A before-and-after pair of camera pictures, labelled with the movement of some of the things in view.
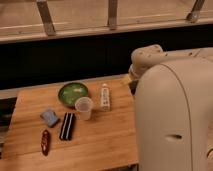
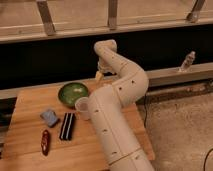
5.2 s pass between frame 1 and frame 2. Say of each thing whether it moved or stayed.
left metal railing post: stayed
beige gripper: moved
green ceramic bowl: stayed
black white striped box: stayed
